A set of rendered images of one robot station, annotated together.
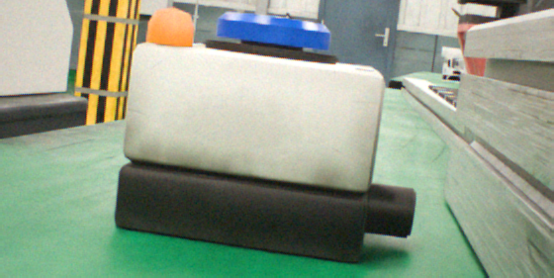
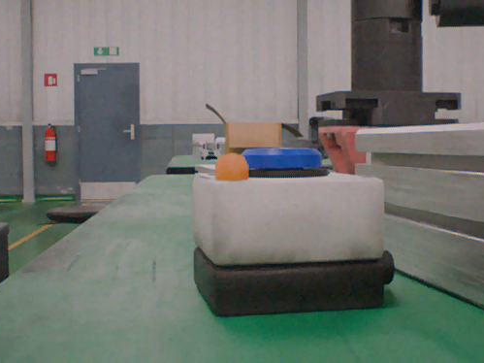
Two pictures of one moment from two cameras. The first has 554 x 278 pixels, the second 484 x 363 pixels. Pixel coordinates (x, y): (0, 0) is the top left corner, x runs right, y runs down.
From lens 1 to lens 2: 0.12 m
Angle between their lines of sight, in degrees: 17
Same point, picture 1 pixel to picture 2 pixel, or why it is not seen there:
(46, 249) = (209, 342)
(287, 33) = (304, 159)
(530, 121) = not seen: outside the picture
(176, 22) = (240, 163)
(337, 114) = (359, 210)
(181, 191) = (262, 281)
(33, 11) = not seen: outside the picture
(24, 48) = not seen: outside the picture
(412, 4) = (149, 102)
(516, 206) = not seen: outside the picture
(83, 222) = (191, 317)
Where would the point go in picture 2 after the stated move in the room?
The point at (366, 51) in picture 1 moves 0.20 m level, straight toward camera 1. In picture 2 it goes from (117, 146) to (118, 146)
